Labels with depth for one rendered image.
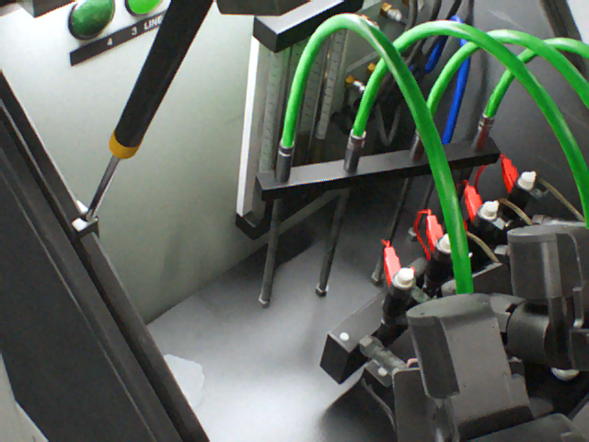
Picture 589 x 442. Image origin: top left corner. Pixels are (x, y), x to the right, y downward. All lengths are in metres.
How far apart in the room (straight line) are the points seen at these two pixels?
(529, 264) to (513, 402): 0.23
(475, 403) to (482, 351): 0.03
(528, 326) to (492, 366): 0.23
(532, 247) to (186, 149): 0.43
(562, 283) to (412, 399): 0.18
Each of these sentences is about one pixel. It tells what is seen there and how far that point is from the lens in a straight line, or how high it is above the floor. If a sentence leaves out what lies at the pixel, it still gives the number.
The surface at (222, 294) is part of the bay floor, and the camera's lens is 1.24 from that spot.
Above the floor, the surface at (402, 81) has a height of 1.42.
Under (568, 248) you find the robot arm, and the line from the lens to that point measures 0.76.
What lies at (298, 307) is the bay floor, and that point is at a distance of 1.24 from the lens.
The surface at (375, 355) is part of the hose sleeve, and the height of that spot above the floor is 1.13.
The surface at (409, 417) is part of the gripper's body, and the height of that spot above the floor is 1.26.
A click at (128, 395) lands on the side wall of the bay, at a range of 0.74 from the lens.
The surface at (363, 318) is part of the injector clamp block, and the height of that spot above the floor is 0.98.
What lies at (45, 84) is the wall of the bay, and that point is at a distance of 0.80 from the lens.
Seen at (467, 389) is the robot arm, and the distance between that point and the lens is 0.55.
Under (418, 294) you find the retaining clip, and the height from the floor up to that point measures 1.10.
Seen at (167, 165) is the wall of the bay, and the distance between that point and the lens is 0.99.
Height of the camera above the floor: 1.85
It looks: 49 degrees down
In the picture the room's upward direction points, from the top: 10 degrees clockwise
